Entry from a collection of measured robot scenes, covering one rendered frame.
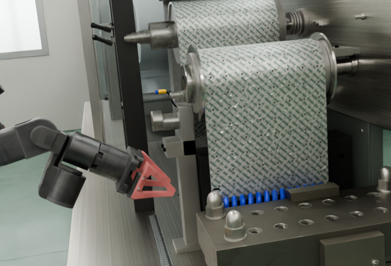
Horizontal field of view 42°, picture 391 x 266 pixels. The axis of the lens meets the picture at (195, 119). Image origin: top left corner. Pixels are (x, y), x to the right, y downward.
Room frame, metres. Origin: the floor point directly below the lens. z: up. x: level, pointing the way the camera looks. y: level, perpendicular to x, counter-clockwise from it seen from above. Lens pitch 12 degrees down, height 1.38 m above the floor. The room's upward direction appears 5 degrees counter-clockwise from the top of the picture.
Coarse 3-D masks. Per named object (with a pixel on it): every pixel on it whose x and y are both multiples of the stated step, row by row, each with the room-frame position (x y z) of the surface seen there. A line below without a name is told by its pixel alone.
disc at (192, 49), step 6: (192, 48) 0.96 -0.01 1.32; (198, 54) 0.93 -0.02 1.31; (198, 60) 0.92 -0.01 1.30; (198, 66) 0.91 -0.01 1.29; (198, 72) 0.92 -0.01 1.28; (204, 90) 0.90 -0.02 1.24; (204, 96) 0.90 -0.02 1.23; (204, 102) 0.90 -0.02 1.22; (204, 108) 0.91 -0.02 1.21; (198, 114) 0.95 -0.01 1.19; (198, 120) 0.96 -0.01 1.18
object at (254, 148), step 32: (224, 128) 0.92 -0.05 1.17; (256, 128) 0.93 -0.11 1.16; (288, 128) 0.94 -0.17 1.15; (320, 128) 0.95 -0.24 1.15; (224, 160) 0.91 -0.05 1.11; (256, 160) 0.93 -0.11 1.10; (288, 160) 0.94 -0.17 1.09; (320, 160) 0.95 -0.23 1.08; (224, 192) 0.91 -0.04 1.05; (256, 192) 0.92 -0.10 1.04
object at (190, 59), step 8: (320, 48) 0.98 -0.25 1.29; (192, 56) 0.95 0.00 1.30; (328, 56) 0.97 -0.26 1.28; (192, 64) 0.95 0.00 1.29; (328, 64) 0.96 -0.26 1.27; (328, 72) 0.96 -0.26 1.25; (328, 80) 0.96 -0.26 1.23; (328, 88) 0.97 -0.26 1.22; (200, 96) 0.92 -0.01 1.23; (192, 104) 0.98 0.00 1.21
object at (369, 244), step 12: (324, 240) 0.73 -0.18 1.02; (336, 240) 0.73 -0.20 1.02; (348, 240) 0.73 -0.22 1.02; (360, 240) 0.73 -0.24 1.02; (372, 240) 0.73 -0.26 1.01; (324, 252) 0.72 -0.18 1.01; (336, 252) 0.72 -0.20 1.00; (348, 252) 0.72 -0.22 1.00; (360, 252) 0.73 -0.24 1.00; (372, 252) 0.73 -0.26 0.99; (384, 252) 0.74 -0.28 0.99; (324, 264) 0.72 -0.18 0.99; (336, 264) 0.72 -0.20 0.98; (348, 264) 0.72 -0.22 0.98; (360, 264) 0.73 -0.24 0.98; (372, 264) 0.73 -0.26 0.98; (384, 264) 0.74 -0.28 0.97
